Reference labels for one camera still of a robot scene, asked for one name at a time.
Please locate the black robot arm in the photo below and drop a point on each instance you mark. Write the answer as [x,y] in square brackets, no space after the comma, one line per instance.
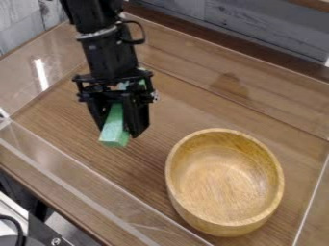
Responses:
[96,13]

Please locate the clear acrylic tray wall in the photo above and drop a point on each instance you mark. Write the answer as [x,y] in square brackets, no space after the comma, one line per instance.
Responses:
[215,83]

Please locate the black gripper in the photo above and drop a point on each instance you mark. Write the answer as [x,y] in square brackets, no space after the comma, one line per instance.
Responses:
[115,79]

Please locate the brown wooden bowl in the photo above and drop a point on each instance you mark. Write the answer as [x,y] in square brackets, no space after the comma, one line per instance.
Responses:
[224,181]

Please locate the black metal table frame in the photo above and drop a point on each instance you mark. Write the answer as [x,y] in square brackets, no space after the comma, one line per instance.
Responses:
[28,221]

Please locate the green rectangular block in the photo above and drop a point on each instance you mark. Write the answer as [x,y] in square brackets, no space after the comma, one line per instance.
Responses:
[113,135]

